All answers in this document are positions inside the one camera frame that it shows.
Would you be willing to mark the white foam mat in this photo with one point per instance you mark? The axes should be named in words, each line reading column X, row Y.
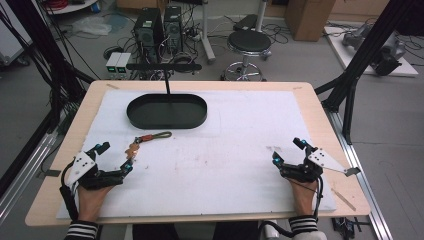
column 216, row 160

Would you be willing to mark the white floor board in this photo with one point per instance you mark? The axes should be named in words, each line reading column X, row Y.
column 346, row 56

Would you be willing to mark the grey metal stand leg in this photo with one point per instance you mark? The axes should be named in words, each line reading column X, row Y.
column 206, row 36

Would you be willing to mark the person's right hand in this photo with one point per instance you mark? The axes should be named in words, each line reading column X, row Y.
column 303, row 198

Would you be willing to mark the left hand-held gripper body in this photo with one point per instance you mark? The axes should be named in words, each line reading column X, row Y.
column 83, row 166

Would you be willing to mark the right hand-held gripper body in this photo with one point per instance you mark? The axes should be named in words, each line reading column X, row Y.
column 305, row 171

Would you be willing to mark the black robot device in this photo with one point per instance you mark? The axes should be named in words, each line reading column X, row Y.
column 388, row 56

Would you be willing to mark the white round table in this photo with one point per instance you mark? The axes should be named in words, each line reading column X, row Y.
column 71, row 7

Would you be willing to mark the large black computer tower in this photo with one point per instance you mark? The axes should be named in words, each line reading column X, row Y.
column 148, row 33

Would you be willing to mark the white power supply box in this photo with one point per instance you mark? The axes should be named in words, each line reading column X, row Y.
column 112, row 63
column 122, row 64

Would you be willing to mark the dark tape piece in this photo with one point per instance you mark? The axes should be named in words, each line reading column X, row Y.
column 50, row 173

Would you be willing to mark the brown cardboard box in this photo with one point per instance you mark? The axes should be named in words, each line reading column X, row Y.
column 308, row 18

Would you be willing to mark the black flat case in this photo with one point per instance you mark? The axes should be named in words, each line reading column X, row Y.
column 246, row 22

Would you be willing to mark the small electronics on floor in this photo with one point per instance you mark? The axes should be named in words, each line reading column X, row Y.
column 346, row 227

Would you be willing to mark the black oval tray key stand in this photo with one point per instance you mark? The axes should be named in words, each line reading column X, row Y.
column 166, row 111

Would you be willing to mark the person's left hand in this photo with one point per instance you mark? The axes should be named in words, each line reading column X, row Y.
column 91, row 203

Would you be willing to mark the aluminium rail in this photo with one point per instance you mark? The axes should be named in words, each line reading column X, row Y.
column 23, row 176
column 360, row 173

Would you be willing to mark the slim black computer tower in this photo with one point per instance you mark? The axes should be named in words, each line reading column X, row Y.
column 173, row 28

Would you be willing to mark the grey robot device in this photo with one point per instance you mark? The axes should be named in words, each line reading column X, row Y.
column 355, row 36

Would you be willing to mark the clear plastic bag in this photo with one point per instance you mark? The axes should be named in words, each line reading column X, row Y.
column 91, row 26

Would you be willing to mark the black round stool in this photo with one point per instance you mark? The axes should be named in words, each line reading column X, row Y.
column 249, row 41

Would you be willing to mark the wooden strip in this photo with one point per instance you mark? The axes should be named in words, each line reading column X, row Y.
column 343, row 199

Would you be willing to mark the person's legs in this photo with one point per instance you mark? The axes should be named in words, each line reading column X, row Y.
column 196, row 231

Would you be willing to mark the black metal frame stand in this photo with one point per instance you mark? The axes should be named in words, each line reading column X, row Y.
column 50, row 60
column 363, row 56

